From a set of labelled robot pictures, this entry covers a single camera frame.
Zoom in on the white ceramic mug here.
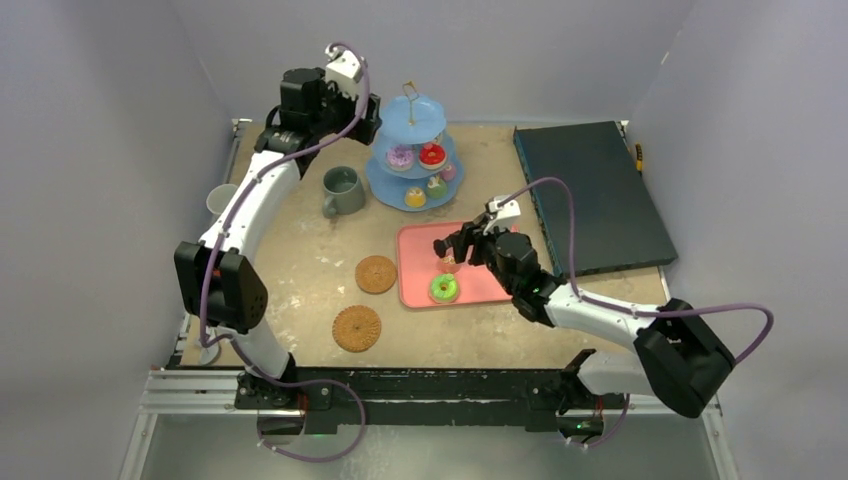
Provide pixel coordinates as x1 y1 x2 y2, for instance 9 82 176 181
205 183 238 219

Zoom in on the green cupcake with cream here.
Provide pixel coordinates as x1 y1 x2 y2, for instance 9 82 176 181
425 175 448 200

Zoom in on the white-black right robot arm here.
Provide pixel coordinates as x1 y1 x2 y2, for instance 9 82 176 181
433 222 736 418

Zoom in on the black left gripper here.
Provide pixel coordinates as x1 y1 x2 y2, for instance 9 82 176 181
310 70 380 146

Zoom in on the upper woven rattan coaster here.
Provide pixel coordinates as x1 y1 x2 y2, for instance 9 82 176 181
354 255 398 294

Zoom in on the green frosted donut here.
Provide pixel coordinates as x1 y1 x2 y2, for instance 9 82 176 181
428 273 460 304

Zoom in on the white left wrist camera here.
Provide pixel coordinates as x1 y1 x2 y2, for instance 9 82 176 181
324 44 366 100

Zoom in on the dark teal flat box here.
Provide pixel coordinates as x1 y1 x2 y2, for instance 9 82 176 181
513 121 678 276

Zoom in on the purple frosted donut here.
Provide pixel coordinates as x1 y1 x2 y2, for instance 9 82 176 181
386 145 417 171

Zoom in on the pink rectangular tray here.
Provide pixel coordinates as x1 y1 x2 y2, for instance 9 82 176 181
396 221 510 309

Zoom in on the purple cupcake with cream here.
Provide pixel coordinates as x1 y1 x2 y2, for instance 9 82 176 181
439 163 457 183

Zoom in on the pink cupcake with cream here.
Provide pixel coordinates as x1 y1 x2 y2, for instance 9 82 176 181
436 255 462 274

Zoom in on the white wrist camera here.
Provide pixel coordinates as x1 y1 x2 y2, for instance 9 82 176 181
324 44 366 100
483 196 521 235

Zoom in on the yellow cupcake with cream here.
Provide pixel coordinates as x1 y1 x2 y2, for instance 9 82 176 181
404 187 427 209

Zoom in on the black aluminium base frame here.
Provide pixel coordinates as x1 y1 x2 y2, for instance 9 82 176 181
135 366 723 439

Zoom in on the red frosted donut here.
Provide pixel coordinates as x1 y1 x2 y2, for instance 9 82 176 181
418 142 448 170

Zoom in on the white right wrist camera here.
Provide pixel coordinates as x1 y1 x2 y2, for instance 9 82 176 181
483 196 521 235

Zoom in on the lower woven rattan coaster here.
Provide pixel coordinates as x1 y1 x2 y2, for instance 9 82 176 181
332 305 382 353

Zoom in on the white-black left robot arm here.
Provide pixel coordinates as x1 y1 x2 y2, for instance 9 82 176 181
174 65 380 409

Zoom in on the yellow tool at right wall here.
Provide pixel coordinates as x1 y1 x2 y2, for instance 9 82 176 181
634 143 644 175

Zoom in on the grey-green ceramic mug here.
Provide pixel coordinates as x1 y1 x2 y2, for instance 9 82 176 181
322 166 366 219

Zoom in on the woven rattan coaster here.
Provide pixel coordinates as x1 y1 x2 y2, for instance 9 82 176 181
332 305 382 353
354 255 398 294

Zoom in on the blue three-tier cake stand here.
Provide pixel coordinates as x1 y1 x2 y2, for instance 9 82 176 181
365 82 464 212

